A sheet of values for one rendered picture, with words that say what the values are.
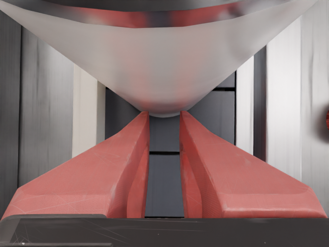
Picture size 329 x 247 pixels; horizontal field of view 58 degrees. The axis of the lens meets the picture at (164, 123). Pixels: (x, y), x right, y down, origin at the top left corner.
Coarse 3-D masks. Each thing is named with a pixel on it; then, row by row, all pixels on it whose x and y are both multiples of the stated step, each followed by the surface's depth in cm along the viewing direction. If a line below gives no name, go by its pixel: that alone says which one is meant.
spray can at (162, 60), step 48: (0, 0) 2; (48, 0) 2; (96, 0) 2; (144, 0) 2; (192, 0) 2; (240, 0) 2; (288, 0) 2; (96, 48) 3; (144, 48) 2; (192, 48) 3; (240, 48) 3; (144, 96) 6; (192, 96) 7
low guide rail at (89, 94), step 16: (80, 80) 14; (96, 80) 14; (80, 96) 14; (96, 96) 14; (80, 112) 14; (96, 112) 14; (80, 128) 14; (96, 128) 14; (80, 144) 14; (96, 144) 14
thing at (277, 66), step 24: (264, 48) 10; (288, 48) 9; (264, 72) 10; (288, 72) 9; (264, 96) 9; (288, 96) 9; (264, 120) 9; (288, 120) 9; (264, 144) 9; (288, 144) 9; (288, 168) 9
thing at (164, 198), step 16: (224, 80) 18; (112, 96) 18; (208, 96) 18; (224, 96) 18; (112, 112) 18; (128, 112) 18; (192, 112) 18; (208, 112) 18; (224, 112) 18; (112, 128) 18; (160, 128) 18; (176, 128) 18; (208, 128) 18; (224, 128) 18; (160, 144) 18; (176, 144) 18; (160, 160) 18; (176, 160) 18; (160, 176) 18; (176, 176) 18; (160, 192) 18; (176, 192) 18; (160, 208) 17; (176, 208) 17
